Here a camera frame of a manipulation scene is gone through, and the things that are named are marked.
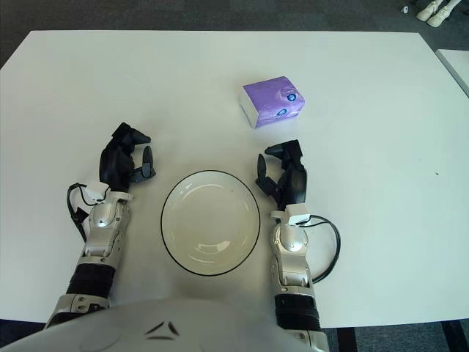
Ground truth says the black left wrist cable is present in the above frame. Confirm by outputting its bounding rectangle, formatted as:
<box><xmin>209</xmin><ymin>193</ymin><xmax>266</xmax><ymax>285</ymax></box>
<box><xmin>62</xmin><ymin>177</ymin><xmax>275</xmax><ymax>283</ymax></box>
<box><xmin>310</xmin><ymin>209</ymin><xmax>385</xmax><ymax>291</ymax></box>
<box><xmin>66</xmin><ymin>182</ymin><xmax>111</xmax><ymax>243</ymax></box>

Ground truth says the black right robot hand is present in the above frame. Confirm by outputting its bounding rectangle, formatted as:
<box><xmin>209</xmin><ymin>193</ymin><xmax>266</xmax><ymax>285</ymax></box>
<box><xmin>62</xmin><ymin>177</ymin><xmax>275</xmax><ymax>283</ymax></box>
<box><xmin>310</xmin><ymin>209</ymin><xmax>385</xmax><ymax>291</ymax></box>
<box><xmin>255</xmin><ymin>139</ymin><xmax>308</xmax><ymax>212</ymax></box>

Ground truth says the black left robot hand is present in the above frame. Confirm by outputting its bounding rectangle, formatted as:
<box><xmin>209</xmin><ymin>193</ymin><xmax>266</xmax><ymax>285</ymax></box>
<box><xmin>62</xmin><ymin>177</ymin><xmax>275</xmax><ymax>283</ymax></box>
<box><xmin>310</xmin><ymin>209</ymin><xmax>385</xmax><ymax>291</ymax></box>
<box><xmin>97</xmin><ymin>122</ymin><xmax>157</xmax><ymax>194</ymax></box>

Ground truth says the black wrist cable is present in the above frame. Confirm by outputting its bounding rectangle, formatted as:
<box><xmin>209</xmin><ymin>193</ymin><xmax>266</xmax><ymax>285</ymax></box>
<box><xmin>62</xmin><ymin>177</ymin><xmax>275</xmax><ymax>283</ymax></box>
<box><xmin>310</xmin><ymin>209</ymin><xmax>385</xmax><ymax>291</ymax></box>
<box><xmin>66</xmin><ymin>182</ymin><xmax>111</xmax><ymax>243</ymax></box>
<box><xmin>298</xmin><ymin>216</ymin><xmax>342</xmax><ymax>285</ymax></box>

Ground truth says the white robot foot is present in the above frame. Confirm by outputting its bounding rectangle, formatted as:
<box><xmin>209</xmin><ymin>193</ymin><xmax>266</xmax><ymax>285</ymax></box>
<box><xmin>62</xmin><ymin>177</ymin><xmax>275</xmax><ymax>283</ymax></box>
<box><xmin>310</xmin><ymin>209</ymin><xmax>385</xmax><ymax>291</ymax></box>
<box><xmin>416</xmin><ymin>0</ymin><xmax>440</xmax><ymax>21</ymax></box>
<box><xmin>427</xmin><ymin>0</ymin><xmax>461</xmax><ymax>26</ymax></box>

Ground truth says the white side table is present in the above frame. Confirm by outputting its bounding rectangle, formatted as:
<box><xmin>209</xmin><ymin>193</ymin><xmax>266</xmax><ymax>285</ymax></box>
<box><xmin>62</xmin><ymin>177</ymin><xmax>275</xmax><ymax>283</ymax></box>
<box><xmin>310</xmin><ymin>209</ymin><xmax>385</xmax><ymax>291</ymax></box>
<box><xmin>435</xmin><ymin>48</ymin><xmax>469</xmax><ymax>89</ymax></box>

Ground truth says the grey robot torso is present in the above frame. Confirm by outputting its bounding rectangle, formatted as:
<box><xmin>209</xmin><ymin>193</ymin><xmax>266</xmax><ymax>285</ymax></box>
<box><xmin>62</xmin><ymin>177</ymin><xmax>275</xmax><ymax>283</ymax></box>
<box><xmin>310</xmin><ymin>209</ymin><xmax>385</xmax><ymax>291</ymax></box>
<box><xmin>0</xmin><ymin>296</ymin><xmax>312</xmax><ymax>352</ymax></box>

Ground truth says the purple tissue paper pack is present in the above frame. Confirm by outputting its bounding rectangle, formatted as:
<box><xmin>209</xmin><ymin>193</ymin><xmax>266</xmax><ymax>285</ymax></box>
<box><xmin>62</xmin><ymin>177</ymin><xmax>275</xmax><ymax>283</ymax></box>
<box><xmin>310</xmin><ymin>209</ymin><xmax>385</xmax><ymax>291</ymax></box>
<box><xmin>239</xmin><ymin>76</ymin><xmax>306</xmax><ymax>130</ymax></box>

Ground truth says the white plate with black rim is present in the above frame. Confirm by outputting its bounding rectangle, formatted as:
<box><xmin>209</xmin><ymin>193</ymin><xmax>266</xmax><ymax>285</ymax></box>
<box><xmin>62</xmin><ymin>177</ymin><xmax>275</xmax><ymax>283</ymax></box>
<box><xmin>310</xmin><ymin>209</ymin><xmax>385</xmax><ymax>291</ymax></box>
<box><xmin>160</xmin><ymin>169</ymin><xmax>262</xmax><ymax>277</ymax></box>

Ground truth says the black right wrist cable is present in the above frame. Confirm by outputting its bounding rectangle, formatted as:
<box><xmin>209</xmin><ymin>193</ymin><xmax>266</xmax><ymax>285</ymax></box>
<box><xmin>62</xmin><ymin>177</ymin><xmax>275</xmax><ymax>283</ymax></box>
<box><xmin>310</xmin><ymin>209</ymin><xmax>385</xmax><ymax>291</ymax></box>
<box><xmin>298</xmin><ymin>216</ymin><xmax>342</xmax><ymax>285</ymax></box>

